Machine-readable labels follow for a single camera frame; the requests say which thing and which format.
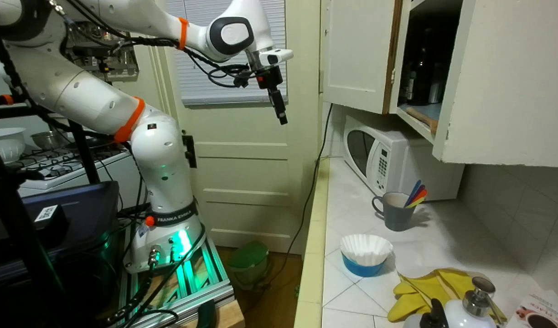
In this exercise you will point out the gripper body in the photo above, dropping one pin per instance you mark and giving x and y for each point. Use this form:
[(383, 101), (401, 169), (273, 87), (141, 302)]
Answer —
[(270, 78)]

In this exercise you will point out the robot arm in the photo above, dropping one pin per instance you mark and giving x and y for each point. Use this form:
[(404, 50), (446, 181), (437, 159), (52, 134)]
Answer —
[(78, 91)]

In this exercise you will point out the narrow cabinet door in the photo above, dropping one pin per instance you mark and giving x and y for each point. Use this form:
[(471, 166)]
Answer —
[(356, 54)]

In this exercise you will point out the wide cabinet door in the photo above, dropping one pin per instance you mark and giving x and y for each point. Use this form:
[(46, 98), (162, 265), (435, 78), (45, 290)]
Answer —
[(511, 82)]

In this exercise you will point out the white window blind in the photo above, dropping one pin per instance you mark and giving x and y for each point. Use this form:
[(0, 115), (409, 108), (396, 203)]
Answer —
[(192, 73)]

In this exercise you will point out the cream panelled door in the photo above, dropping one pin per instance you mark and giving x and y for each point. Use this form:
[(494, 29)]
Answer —
[(247, 173)]

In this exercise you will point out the black door latch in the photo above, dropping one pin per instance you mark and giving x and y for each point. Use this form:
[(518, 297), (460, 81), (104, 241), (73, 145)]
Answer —
[(190, 150)]

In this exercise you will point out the microwave door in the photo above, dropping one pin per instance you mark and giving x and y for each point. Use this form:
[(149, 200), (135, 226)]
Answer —
[(359, 150)]

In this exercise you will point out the dark bottle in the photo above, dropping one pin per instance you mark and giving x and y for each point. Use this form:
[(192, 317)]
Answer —
[(418, 77)]

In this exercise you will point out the white microwave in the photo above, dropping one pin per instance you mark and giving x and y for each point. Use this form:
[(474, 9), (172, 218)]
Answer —
[(411, 164)]

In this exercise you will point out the grey mug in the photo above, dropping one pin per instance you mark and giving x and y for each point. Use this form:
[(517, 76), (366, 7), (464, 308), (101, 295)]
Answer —
[(395, 214)]

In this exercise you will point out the green bin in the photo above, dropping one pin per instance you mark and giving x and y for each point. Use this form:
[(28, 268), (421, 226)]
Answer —
[(249, 262)]

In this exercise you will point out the bundle of coloured spoons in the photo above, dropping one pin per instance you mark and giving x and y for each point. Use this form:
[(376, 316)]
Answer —
[(415, 196)]

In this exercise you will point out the stack of coffee filters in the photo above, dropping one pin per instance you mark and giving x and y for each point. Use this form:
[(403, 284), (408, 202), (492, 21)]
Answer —
[(365, 248)]

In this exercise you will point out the blue bowl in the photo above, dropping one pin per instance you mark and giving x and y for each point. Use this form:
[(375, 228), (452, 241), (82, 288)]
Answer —
[(363, 269)]

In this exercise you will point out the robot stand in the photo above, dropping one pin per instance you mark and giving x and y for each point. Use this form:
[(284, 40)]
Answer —
[(201, 282)]

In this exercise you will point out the white gas stove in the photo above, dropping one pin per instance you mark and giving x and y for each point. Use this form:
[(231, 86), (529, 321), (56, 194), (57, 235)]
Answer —
[(64, 171)]

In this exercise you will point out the black laptop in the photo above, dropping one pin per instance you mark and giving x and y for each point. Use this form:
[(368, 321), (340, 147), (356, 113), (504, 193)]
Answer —
[(78, 205)]

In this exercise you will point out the metal bowl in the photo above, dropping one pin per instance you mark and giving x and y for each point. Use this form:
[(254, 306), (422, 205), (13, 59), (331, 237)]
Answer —
[(46, 139)]

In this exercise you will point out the black power brick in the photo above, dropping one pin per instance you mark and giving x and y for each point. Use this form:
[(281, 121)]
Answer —
[(51, 218)]

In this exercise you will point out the yellow rubber gloves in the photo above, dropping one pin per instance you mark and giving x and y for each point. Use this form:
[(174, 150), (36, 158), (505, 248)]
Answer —
[(425, 291)]

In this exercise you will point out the white bowl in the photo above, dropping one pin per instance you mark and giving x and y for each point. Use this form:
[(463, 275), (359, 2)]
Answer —
[(7, 143)]

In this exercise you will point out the white soap dispenser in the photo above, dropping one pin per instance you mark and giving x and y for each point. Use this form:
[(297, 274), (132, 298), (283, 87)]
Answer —
[(466, 314)]

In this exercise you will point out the wall rack with utensils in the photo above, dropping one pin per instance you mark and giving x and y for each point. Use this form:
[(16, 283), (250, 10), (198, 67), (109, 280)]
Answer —
[(119, 64)]

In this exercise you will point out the cream wall cabinet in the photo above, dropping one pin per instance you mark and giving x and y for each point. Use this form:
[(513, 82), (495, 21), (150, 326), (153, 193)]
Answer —
[(507, 91)]

